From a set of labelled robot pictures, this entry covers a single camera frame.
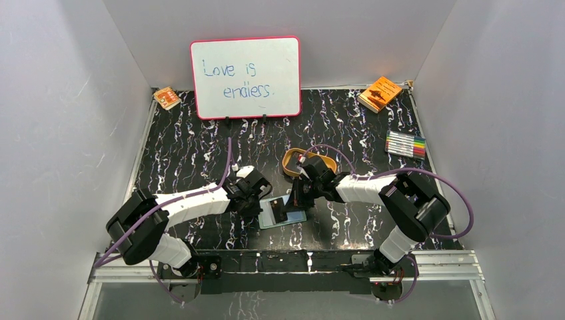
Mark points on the small orange card box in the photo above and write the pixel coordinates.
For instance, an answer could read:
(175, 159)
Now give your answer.
(166, 98)

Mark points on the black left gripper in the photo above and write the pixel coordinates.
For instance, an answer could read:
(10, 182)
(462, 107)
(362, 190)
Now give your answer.
(254, 199)

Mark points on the coloured marker pen set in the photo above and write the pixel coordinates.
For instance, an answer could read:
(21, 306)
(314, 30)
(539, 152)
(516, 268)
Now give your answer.
(405, 145)

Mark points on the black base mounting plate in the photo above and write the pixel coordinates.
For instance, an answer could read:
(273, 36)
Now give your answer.
(351, 271)

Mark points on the mint green card holder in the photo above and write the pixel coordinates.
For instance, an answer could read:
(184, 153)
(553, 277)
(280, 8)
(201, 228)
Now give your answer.
(265, 216)

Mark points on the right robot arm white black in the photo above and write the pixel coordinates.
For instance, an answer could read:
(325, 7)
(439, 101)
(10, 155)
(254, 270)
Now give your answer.
(415, 206)

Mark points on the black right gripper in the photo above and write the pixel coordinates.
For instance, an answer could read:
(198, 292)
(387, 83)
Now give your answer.
(296, 200)

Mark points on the orange oval tray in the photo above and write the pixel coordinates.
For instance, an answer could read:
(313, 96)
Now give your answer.
(290, 162)

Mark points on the aluminium frame rail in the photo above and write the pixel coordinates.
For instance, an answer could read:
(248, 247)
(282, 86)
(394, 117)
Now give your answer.
(433, 265)

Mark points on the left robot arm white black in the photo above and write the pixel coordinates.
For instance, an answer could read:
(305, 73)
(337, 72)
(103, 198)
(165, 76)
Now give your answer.
(139, 228)

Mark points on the orange book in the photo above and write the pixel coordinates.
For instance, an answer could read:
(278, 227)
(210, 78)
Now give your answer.
(377, 96)

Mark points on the pink framed whiteboard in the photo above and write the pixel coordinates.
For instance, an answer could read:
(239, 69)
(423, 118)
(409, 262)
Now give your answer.
(247, 78)

